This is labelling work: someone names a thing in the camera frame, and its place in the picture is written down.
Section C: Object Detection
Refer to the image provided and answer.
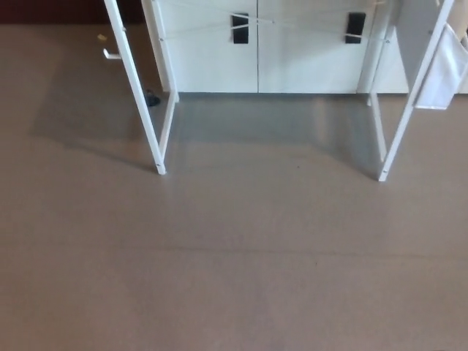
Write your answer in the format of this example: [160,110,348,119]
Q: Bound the white fabric pouch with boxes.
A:
[412,23,468,110]

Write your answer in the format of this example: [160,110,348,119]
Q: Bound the black cabinet handle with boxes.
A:
[230,13,251,45]
[347,12,367,45]

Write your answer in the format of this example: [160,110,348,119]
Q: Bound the white desk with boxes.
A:
[103,0,456,183]

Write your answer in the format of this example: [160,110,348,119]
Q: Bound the white cabinet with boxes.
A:
[142,0,410,94]

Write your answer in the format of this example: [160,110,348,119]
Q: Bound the dark brown wooden panel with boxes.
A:
[0,0,144,25]

